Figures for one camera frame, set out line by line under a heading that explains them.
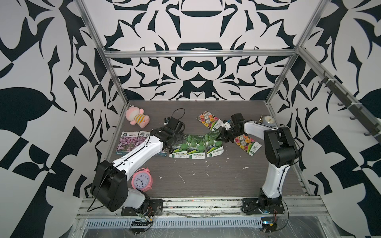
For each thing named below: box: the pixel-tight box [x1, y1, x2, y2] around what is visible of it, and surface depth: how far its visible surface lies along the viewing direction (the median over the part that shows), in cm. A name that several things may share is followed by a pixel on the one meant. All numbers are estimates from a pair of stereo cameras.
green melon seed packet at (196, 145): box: [186, 133, 206, 160], surface depth 98 cm
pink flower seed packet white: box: [158, 148, 169, 157], surface depth 59 cm
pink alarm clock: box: [130, 167, 154, 192], surface depth 83 cm
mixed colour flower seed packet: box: [195, 111, 225, 132], surface depth 110 cm
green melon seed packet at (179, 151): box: [168, 143, 188, 159], surface depth 96 cm
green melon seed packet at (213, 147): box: [204, 130, 225, 158], surface depth 96 cm
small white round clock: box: [261, 115, 276, 127], surface depth 107 cm
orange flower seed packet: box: [234, 133, 262, 157], surface depth 98 cm
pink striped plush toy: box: [125, 106, 150, 128], surface depth 104 cm
